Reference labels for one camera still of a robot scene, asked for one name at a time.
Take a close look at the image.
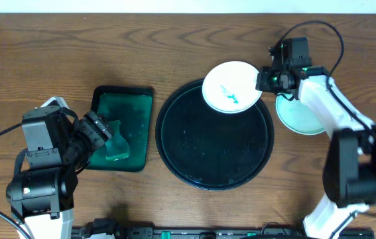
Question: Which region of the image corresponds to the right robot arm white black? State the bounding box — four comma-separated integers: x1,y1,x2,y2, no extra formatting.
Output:
256,66,376,238

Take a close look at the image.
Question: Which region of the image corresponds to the round black tray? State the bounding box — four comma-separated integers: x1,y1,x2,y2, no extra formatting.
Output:
155,79,275,191

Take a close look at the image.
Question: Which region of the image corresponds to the black rectangular soapy water tray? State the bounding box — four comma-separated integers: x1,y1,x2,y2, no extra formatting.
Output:
88,86,153,172

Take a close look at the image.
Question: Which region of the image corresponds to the green scrub sponge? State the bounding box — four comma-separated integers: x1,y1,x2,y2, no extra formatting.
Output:
105,120,130,161

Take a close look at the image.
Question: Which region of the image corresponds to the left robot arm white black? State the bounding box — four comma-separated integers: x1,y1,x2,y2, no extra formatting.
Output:
6,96,113,238

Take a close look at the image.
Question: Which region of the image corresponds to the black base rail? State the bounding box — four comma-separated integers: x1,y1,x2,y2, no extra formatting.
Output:
71,218,375,239

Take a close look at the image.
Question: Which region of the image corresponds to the white plate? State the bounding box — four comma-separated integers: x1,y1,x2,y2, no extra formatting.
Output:
275,94,325,135
202,61,262,114

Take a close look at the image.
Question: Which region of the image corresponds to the white plate back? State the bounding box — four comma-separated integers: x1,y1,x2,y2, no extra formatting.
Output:
202,61,262,114

